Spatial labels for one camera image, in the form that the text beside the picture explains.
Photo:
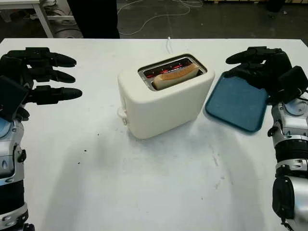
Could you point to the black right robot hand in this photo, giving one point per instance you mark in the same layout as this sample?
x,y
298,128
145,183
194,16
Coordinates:
x,y
272,60

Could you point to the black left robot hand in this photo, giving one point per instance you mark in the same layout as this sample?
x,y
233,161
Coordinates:
x,y
14,67

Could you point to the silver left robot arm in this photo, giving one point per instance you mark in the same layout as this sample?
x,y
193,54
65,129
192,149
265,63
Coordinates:
x,y
9,154

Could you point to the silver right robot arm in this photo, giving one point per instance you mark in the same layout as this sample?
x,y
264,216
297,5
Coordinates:
x,y
291,130

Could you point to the standing person beige jacket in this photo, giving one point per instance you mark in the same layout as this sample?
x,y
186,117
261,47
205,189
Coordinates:
x,y
96,19

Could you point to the toast slice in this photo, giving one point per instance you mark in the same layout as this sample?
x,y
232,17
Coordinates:
x,y
176,75

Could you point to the cream white toaster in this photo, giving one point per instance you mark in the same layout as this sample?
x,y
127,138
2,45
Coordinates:
x,y
163,110

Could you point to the black floor object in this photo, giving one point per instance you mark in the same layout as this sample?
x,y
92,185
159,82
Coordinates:
x,y
275,5

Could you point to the blue plastic tray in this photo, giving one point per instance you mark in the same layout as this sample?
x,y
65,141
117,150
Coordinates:
x,y
235,106

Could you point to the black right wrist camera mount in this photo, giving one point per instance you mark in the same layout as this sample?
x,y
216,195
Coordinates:
x,y
291,81

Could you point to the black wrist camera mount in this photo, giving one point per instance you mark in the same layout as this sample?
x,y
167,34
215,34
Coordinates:
x,y
291,81
10,96

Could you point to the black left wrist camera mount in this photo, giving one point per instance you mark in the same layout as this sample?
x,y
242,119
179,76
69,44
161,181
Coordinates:
x,y
10,96

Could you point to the white table frame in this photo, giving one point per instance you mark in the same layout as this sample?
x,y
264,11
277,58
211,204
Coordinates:
x,y
43,21

